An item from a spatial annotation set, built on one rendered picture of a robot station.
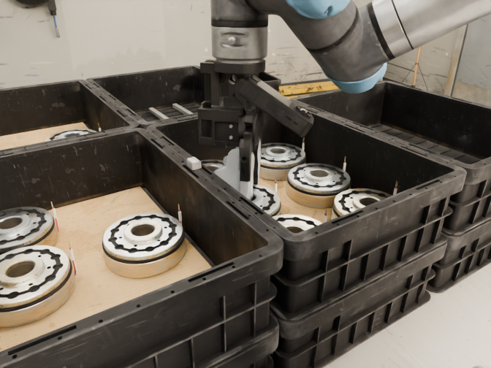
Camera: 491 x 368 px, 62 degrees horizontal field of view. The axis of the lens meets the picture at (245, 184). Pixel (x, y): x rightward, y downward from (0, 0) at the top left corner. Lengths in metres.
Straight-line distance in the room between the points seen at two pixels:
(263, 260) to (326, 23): 0.27
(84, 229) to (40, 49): 3.27
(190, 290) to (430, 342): 0.41
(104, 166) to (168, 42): 3.29
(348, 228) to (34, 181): 0.46
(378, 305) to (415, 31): 0.35
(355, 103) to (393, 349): 0.55
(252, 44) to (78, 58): 3.36
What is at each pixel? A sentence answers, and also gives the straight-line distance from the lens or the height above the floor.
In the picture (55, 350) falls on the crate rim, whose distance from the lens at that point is 0.34.
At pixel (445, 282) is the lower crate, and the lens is 0.75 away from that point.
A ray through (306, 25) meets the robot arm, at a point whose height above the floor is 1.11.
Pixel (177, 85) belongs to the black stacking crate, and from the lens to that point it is 1.15.
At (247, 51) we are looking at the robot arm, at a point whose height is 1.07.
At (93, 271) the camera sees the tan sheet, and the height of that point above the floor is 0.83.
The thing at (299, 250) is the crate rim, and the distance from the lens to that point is 0.41.
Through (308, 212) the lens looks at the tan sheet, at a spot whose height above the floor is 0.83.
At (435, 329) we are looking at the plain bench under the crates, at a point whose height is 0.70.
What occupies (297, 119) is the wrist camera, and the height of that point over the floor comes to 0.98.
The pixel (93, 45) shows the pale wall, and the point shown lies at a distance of 3.85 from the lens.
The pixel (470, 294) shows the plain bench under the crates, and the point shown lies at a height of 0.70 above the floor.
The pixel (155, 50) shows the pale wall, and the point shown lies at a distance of 3.93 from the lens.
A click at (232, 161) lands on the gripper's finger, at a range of 0.59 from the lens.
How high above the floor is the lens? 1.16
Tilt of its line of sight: 28 degrees down
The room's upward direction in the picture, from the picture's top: straight up
